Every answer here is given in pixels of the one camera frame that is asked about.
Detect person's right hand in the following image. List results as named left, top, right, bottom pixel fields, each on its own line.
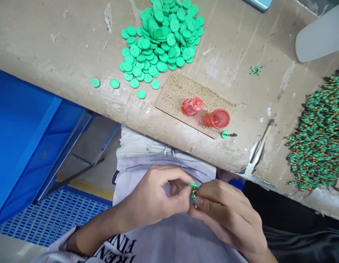
left=187, top=179, right=269, bottom=256

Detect person's left hand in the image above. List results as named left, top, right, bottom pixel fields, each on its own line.
left=114, top=165, right=199, bottom=234

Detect person's body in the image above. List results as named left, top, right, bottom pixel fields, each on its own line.
left=32, top=156, right=251, bottom=263

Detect person's legs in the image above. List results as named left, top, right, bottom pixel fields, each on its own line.
left=115, top=125, right=217, bottom=172

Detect black fabric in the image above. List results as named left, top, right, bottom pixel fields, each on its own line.
left=235, top=177, right=339, bottom=263

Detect metal hand tool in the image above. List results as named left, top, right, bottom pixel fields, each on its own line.
left=249, top=113, right=277, bottom=165

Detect blue grid pallet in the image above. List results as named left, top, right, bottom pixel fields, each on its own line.
left=0, top=185, right=113, bottom=248

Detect red plastic cup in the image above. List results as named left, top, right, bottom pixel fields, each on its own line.
left=204, top=108, right=231, bottom=130
left=181, top=96, right=204, bottom=118

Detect brown cork board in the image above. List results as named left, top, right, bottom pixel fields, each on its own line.
left=155, top=71, right=237, bottom=140

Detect blue plastic crate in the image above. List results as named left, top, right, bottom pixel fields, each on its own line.
left=0, top=66, right=94, bottom=228

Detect pile of green buttons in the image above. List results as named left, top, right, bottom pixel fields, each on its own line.
left=118, top=0, right=206, bottom=82

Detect pale grey curved panel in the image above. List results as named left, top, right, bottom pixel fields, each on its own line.
left=295, top=2, right=339, bottom=63

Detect teal flat object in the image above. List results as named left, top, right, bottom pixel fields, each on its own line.
left=242, top=0, right=274, bottom=13

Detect metal frame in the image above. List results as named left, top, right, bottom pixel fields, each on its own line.
left=33, top=109, right=122, bottom=205

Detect heap of green wired parts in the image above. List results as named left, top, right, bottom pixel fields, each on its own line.
left=284, top=62, right=339, bottom=193

